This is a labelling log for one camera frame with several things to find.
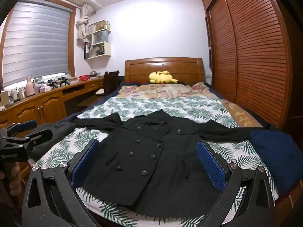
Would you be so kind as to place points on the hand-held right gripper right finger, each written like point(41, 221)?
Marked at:
point(210, 165)

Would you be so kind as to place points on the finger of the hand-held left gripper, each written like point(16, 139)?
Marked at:
point(26, 125)
point(40, 134)

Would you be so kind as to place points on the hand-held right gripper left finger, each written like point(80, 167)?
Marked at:
point(85, 161)

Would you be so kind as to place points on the black button coat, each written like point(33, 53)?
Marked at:
point(146, 160)

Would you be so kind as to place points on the person's left hand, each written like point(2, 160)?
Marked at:
point(17, 179)

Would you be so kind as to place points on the folded grey garment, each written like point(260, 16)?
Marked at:
point(61, 130)

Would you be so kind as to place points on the wooden desk cabinet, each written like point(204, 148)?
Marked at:
point(47, 106)

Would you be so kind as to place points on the group of small bottles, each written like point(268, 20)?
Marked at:
point(14, 95)

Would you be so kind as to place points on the pink bottle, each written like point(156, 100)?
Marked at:
point(30, 88)

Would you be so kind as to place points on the pink tissue box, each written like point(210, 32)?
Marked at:
point(45, 88)

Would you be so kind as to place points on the black handheld device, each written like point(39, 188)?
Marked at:
point(65, 81)
point(53, 84)

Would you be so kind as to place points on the orange printed blanket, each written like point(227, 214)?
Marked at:
point(243, 115)

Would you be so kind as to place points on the leaf print blanket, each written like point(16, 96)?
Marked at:
point(184, 106)

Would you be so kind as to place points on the folded navy garment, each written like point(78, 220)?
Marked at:
point(277, 160)

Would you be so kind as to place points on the red basket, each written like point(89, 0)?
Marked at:
point(84, 78)

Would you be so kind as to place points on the grey metal pot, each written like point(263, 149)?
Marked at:
point(94, 74)

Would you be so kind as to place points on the grey window blind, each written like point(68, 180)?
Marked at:
point(35, 42)

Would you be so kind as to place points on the floral blanket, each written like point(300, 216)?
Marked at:
point(165, 89)

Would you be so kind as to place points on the row of folders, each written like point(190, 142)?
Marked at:
point(87, 50)

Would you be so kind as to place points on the yellow plush toy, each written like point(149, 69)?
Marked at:
point(162, 78)

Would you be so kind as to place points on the wooden bed headboard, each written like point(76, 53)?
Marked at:
point(139, 71)

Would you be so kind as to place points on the tied beige curtain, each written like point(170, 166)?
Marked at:
point(82, 26)

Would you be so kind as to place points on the wooden louvred wardrobe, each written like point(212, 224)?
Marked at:
point(251, 52)

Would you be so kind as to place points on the white wall shelf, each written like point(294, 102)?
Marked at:
point(106, 52)

